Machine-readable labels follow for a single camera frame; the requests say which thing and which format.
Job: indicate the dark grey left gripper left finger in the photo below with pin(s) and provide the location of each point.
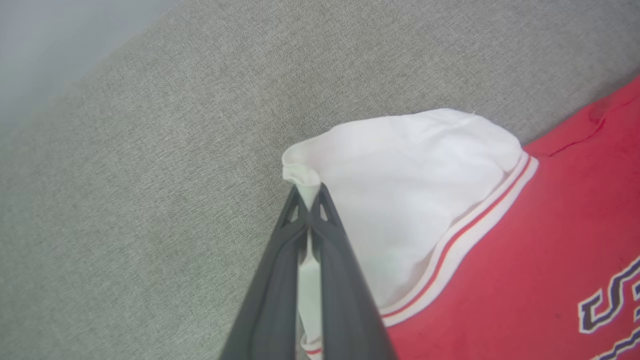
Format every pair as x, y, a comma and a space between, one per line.
270, 310

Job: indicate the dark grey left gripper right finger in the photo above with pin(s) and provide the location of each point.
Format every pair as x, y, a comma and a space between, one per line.
345, 310

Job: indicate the red and white jersey garment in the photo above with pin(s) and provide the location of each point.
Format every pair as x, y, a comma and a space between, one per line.
525, 250

